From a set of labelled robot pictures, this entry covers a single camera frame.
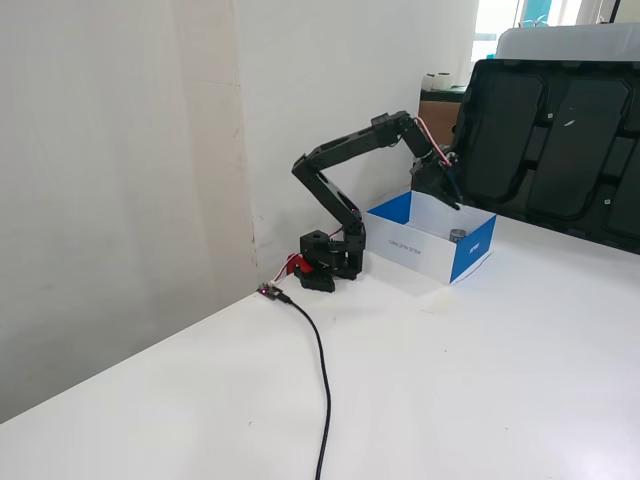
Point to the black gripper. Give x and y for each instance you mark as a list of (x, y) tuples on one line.
[(433, 181)]

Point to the gray block with X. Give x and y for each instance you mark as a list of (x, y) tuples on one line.
[(458, 236)]

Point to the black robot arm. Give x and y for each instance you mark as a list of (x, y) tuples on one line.
[(345, 145)]

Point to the blue and white cardboard box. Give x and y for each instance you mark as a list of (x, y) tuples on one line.
[(430, 250)]

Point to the brown cardboard box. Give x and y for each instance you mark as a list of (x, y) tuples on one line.
[(437, 122)]

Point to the black plastic tray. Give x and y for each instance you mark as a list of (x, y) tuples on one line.
[(550, 150)]

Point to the small white jar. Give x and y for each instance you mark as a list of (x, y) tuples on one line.
[(444, 81), (430, 81)]

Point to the white plastic lid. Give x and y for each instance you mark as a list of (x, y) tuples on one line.
[(570, 42)]

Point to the small board with red LED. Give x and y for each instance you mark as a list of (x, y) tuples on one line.
[(267, 291)]

